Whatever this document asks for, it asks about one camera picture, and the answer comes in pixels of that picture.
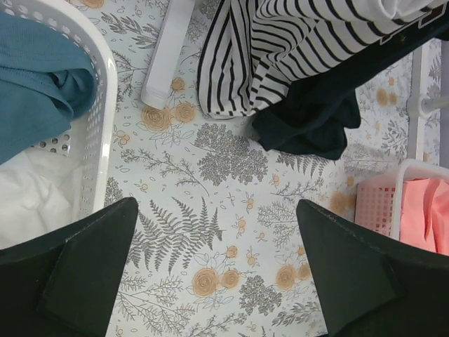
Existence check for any white cloth in basket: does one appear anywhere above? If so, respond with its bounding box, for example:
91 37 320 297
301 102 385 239
1 147 83 249

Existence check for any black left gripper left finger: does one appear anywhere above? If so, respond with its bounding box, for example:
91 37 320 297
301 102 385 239
1 197 138 336

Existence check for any striped black white top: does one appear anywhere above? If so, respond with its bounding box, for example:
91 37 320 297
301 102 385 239
197 0 441 119

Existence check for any white perforated laundry basket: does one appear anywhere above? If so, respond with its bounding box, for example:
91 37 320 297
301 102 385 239
1 1 118 220

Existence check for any blue tank top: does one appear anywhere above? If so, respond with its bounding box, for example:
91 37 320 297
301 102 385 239
1 12 97 162

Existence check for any pink cloth in basket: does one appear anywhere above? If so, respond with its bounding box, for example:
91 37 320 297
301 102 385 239
399 178 448 256

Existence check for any dark navy top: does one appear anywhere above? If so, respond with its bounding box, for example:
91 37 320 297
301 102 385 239
252 21 448 160

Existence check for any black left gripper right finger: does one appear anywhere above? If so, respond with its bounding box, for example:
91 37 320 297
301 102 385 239
296 199 448 336

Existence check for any floral table mat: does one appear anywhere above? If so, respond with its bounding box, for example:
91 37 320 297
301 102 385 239
74 1 413 336

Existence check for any white mesh basket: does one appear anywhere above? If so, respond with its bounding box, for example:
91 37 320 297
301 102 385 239
355 159 448 240

